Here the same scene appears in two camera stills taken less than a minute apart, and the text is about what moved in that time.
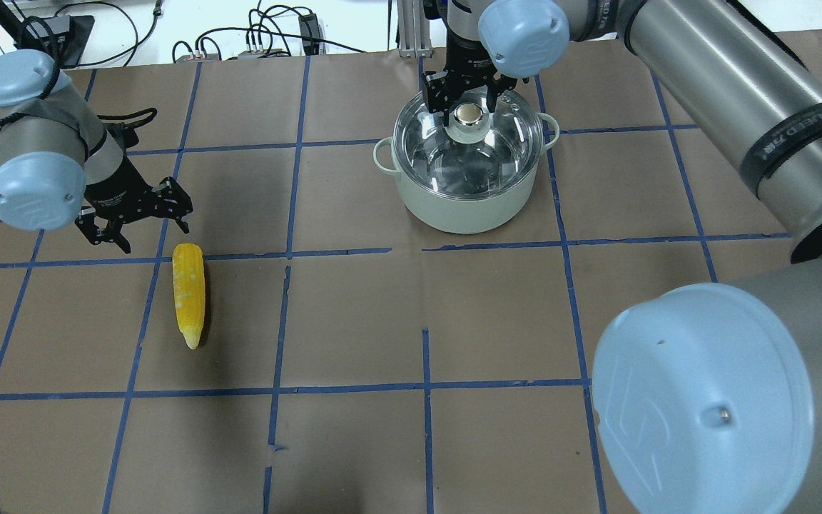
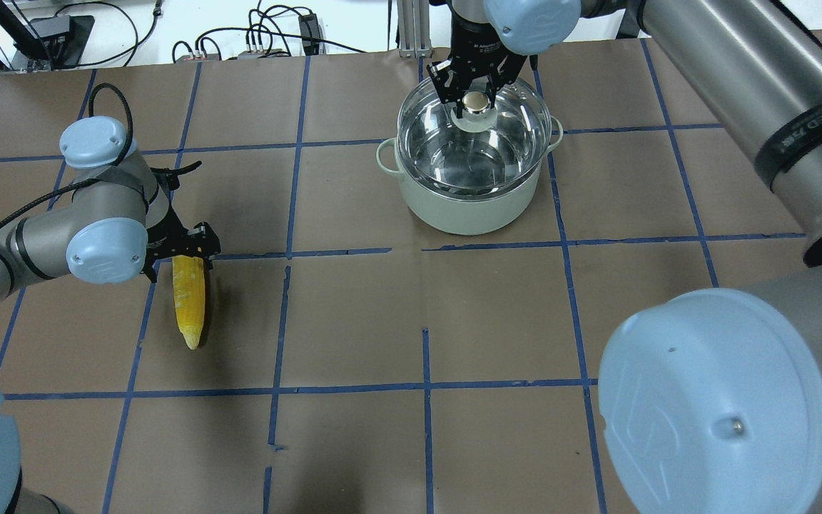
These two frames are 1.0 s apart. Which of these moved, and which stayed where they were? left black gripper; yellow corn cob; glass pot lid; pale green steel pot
Moved: left black gripper
Stayed: glass pot lid; yellow corn cob; pale green steel pot
